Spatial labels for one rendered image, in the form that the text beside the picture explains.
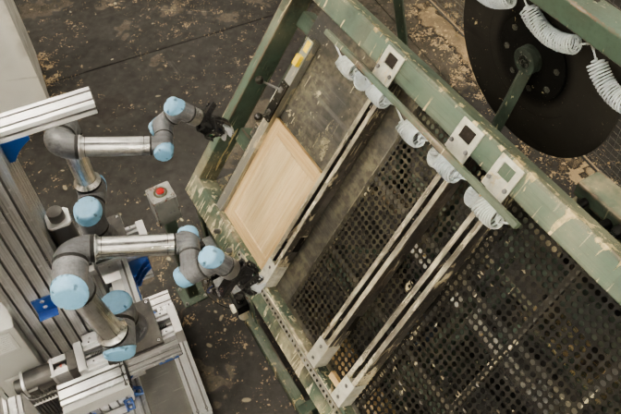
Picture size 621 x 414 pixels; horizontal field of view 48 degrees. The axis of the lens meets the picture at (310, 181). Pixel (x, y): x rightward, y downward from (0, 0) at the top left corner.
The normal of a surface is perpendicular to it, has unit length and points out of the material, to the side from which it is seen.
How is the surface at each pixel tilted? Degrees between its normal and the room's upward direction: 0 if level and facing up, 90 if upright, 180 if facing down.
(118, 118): 0
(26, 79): 90
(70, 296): 82
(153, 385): 0
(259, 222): 55
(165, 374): 0
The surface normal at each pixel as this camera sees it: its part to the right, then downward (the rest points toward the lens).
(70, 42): -0.04, -0.65
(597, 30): -0.87, 0.40
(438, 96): -0.73, -0.05
